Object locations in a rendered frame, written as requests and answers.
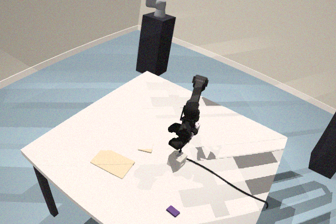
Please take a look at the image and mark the cream flat square slab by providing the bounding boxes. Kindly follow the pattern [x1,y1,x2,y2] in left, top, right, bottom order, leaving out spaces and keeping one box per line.
[91,147,135,179]

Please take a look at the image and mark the purple flat rectangular block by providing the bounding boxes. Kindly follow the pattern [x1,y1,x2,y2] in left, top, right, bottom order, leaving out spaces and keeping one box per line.
[166,206,180,217]

